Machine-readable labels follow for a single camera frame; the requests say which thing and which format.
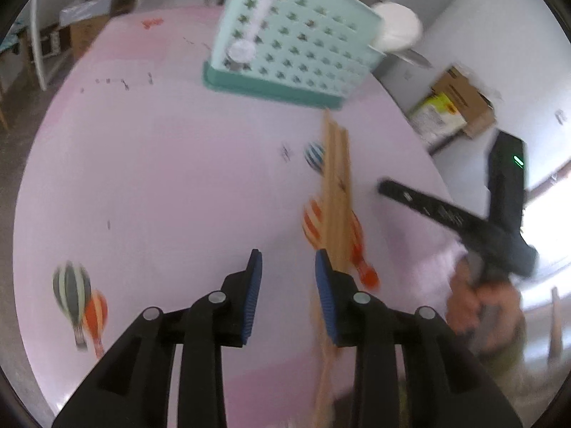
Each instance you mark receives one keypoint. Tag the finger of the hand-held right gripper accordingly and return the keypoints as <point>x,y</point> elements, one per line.
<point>428,207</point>

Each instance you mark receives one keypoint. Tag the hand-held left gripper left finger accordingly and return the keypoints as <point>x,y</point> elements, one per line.
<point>252,294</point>

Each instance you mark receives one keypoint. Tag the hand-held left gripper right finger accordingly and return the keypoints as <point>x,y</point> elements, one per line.
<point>325,294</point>

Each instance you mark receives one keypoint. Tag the bunch of wooden chopsticks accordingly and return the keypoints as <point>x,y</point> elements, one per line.
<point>337,187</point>

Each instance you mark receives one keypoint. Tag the teal star-holed utensil holder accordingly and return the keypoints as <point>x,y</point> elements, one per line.
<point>303,40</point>

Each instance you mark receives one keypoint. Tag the person's right hand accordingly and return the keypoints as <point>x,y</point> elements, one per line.
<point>506,307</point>

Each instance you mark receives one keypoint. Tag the green printed box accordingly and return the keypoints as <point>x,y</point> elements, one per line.
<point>435,116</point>

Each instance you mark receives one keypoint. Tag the brown cardboard box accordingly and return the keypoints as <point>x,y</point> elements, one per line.
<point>468,98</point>

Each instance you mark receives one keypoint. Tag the white ceramic spoon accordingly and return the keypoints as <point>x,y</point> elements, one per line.
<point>397,26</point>

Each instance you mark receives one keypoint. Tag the grey flat box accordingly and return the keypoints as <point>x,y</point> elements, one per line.
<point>84,9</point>

